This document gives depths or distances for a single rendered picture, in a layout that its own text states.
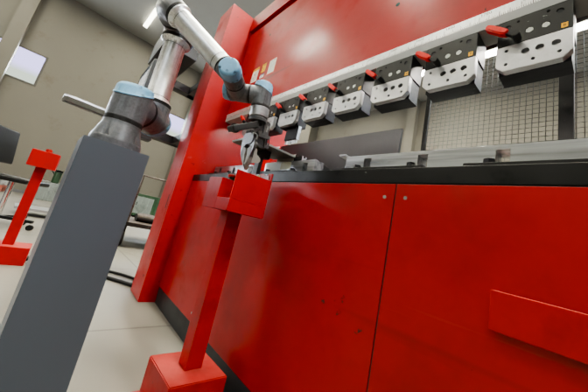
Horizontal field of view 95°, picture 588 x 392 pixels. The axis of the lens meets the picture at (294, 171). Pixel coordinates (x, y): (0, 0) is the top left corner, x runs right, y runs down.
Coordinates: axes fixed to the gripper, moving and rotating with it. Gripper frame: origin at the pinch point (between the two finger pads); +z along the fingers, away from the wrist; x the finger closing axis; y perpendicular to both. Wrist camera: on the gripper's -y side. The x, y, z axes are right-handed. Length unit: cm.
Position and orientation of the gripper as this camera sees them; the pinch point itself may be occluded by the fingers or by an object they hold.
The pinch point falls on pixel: (244, 166)
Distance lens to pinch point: 104.9
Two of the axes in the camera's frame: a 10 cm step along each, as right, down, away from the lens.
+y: 7.2, 2.2, 6.6
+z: -1.6, 9.8, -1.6
